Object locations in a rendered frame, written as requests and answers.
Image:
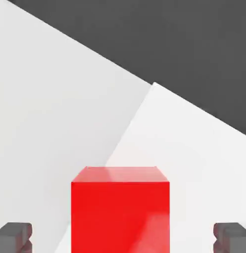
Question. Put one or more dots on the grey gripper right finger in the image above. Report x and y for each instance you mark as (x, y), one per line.
(233, 240)

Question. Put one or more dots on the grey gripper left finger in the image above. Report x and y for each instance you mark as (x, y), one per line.
(11, 239)

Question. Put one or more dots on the small red cube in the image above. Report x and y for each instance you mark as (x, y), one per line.
(120, 213)

